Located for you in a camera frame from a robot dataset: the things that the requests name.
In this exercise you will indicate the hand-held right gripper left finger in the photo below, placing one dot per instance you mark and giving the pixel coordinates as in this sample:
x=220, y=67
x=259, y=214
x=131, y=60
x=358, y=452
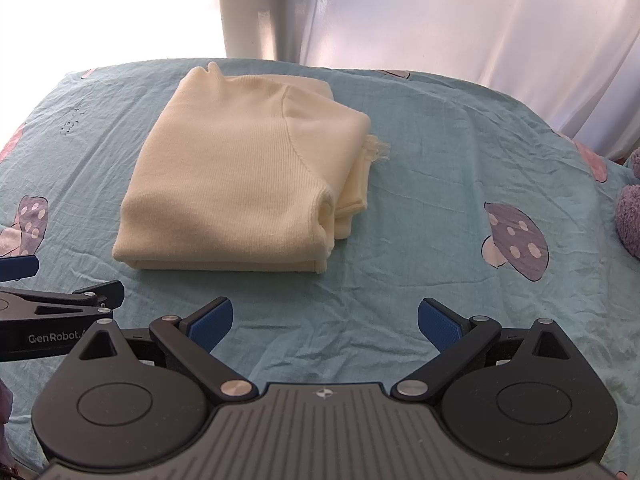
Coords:
x=210, y=325

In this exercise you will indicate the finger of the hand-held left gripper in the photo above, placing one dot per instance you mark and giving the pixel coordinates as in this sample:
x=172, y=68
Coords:
x=111, y=294
x=20, y=266

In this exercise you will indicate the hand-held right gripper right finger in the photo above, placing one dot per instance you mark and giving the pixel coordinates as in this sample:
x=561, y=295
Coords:
x=440, y=325

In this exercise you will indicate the cream knit sweater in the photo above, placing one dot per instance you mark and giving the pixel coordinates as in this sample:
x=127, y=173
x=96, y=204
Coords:
x=235, y=175

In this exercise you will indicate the teal mushroom print bed sheet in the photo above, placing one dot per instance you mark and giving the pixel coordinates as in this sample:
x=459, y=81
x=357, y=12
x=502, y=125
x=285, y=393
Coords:
x=425, y=200

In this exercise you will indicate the purple plush toy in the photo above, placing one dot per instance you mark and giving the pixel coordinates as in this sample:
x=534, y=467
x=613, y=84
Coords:
x=630, y=210

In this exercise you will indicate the white curtain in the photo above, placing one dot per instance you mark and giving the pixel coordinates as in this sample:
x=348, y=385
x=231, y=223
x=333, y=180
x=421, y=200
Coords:
x=450, y=15

